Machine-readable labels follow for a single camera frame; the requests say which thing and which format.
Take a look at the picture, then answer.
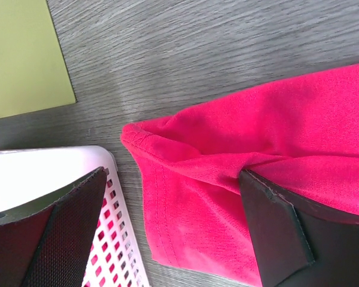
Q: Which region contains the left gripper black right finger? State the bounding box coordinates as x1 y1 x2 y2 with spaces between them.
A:
239 170 359 286

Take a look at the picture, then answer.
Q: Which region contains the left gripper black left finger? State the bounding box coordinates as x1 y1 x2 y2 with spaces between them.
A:
0 167 107 286

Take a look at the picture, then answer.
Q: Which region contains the pink red t-shirt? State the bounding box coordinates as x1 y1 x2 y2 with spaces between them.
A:
121 64 359 286

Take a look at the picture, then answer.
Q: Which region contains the white plastic laundry basket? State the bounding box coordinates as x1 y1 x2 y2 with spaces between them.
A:
0 146 150 287

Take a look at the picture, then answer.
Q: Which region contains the red t-shirt in basket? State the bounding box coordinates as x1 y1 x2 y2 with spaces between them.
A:
83 179 123 286

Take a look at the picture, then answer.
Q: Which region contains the yellow-green box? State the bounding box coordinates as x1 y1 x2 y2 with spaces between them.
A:
0 0 76 118

